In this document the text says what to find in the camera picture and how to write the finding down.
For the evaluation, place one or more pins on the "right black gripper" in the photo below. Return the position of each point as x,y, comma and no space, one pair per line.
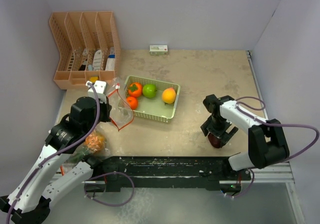
209,125

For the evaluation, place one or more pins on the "dark red toy apple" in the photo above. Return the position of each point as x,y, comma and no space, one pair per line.
214,141

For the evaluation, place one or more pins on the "clear zip bag orange zipper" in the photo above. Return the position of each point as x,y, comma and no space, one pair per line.
66,167

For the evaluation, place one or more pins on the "toy pineapple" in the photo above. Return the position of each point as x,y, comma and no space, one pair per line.
94,143

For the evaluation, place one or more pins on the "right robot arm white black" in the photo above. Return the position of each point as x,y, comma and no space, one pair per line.
267,144

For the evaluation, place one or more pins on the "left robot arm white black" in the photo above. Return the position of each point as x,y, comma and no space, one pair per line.
31,201

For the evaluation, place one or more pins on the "yellow orange toy fruit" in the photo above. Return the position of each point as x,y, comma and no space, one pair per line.
169,96

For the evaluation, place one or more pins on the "green plastic basket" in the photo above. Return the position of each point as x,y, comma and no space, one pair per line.
154,108

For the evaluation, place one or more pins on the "green toy lime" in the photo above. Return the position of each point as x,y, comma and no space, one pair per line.
149,90

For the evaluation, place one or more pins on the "small white green box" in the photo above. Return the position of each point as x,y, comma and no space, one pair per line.
158,50

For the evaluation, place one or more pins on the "white blue box in organizer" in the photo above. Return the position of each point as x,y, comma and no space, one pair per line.
111,60

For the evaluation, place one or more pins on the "yellow block in organizer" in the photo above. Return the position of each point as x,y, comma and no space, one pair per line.
93,79

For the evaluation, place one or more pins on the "white tube in organizer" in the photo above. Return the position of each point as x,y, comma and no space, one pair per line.
97,60

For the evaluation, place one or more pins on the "pink desk organizer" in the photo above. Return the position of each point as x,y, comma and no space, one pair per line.
78,35

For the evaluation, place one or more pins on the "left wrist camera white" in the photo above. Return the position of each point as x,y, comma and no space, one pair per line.
100,88

